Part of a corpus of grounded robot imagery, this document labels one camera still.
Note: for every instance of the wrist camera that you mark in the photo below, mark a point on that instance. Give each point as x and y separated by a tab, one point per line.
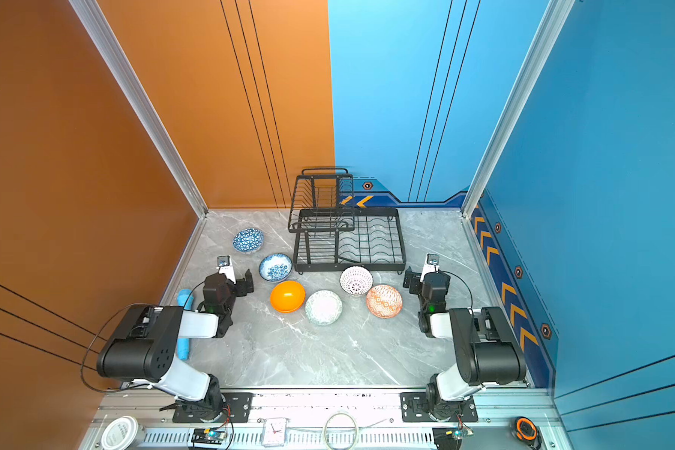
225	267
431	265

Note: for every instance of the orange plastic bowl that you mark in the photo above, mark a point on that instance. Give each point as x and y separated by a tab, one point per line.
288	296

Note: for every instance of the red patterned bowl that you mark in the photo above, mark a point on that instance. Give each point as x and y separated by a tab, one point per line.
384	301

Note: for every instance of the blue geometric pattern bowl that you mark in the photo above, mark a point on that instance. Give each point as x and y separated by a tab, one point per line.
248	240

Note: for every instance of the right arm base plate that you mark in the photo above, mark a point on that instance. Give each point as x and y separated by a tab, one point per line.
415	407

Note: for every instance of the small white clock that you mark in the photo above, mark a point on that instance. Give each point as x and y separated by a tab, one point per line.
275	432

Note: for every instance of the orange black tape measure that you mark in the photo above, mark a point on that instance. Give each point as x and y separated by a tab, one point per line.
526	431

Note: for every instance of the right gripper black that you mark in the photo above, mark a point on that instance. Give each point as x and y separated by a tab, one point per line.
414	283

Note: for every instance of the black wire dish rack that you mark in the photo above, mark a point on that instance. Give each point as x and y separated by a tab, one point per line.
334	229

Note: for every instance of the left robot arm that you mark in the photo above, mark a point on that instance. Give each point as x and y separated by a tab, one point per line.
142	350

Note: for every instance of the white lattice bowl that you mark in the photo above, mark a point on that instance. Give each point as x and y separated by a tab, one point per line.
356	280

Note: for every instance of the blue floral white bowl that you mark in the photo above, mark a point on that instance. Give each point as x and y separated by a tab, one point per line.
276	267

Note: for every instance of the green patterned bowl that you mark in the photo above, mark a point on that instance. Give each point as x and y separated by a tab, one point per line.
323	308

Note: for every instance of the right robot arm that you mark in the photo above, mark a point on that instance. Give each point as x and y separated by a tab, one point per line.
485	346

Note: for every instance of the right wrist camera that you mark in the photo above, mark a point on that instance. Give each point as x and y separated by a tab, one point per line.
431	265

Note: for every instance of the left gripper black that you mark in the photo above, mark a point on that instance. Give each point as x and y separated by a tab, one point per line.
240	284

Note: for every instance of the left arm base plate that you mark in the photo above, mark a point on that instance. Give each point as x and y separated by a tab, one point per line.
235	406

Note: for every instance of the right circuit board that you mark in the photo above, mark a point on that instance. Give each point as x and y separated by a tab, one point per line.
460	433

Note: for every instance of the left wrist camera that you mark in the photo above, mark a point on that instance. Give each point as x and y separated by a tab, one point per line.
225	267

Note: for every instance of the left green circuit board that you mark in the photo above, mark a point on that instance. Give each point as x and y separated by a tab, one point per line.
209	438

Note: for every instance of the white round lid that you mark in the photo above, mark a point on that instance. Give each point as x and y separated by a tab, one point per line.
120	434

